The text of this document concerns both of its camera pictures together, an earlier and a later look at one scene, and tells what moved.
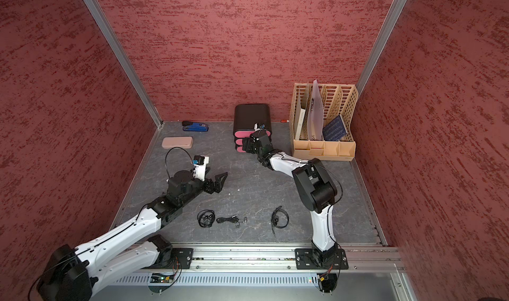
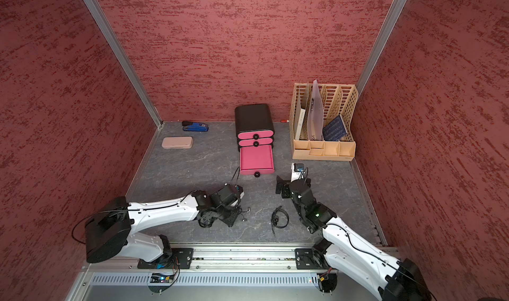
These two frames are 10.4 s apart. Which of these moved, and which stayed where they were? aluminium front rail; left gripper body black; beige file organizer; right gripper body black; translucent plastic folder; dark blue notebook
Moved: right gripper body black; left gripper body black
Stayed: translucent plastic folder; beige file organizer; aluminium front rail; dark blue notebook
